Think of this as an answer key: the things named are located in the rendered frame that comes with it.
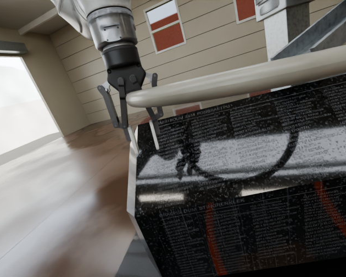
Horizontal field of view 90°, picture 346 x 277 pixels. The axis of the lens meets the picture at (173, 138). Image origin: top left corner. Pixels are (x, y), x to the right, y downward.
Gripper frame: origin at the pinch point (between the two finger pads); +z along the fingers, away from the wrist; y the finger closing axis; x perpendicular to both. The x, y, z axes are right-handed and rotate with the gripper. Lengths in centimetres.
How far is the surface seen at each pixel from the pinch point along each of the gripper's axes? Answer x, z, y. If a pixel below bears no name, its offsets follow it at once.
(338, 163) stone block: -7.4, 16.9, 45.9
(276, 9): 78, -41, 97
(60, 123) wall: 712, 48, -371
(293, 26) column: 76, -28, 107
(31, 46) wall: 744, -250, -376
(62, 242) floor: 82, 90, -93
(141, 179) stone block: 13.0, 17.7, -5.8
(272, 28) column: 87, -31, 100
